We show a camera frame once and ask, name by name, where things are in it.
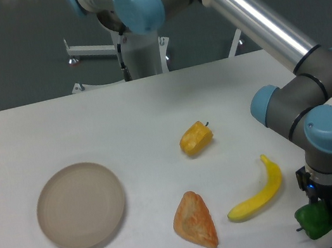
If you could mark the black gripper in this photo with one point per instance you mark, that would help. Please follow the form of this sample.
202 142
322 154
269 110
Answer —
316 185

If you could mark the green toy pepper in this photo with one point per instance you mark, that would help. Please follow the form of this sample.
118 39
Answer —
314 219

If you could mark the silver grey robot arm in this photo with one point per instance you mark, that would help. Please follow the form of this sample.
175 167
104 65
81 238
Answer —
299 111

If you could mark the yellow toy pepper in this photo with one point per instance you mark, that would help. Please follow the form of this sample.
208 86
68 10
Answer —
196 138

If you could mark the beige round plate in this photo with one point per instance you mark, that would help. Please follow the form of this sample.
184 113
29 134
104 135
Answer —
81 206

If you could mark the yellow toy banana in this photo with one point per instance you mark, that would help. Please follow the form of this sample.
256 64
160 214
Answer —
248 208

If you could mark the orange toy croissant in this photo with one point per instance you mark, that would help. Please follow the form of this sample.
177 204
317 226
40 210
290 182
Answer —
193 222

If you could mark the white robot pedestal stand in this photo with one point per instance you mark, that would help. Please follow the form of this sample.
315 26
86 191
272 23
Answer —
190 37

